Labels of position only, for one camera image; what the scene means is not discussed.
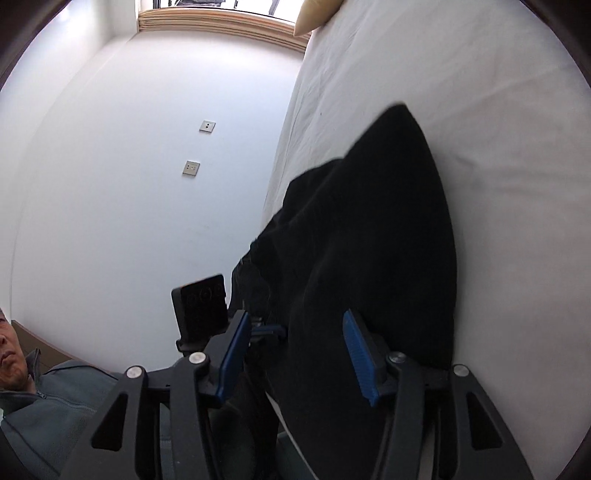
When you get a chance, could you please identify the black pants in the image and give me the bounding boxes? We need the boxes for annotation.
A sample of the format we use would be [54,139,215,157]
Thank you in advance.
[210,104,458,480]

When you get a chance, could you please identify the person in grey jacket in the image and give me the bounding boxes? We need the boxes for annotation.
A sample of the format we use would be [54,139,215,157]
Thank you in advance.
[0,348,174,480]

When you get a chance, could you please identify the beige curtain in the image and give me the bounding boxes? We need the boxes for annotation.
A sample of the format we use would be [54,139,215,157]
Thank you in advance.
[137,8,309,52]

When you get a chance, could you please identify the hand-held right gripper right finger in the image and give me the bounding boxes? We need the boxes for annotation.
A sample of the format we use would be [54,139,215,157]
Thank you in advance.
[342,308,536,480]

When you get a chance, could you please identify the person's head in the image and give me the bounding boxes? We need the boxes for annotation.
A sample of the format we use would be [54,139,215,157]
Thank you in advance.
[0,308,29,393]

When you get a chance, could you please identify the white bed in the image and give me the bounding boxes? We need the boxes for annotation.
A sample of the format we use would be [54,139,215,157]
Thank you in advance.
[261,0,591,480]

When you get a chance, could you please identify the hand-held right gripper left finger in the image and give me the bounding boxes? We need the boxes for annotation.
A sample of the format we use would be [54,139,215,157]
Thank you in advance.
[60,310,254,480]

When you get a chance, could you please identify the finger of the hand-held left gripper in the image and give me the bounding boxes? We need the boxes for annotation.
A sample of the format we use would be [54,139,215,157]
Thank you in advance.
[250,324,288,343]

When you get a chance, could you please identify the yellow pillow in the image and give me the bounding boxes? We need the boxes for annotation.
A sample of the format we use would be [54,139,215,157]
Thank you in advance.
[294,0,345,37]

